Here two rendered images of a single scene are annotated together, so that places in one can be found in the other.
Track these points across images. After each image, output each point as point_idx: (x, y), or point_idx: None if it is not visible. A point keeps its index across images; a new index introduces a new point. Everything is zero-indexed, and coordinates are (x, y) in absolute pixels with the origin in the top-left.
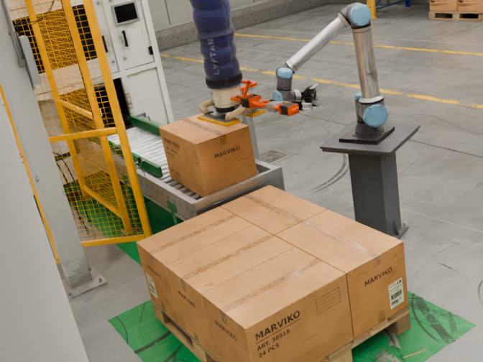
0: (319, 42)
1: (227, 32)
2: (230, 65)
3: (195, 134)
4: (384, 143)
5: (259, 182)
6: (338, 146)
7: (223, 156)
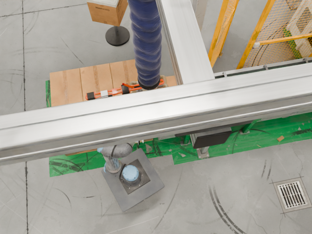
0: None
1: (135, 65)
2: (138, 75)
3: (172, 82)
4: (114, 176)
5: None
6: (132, 155)
7: None
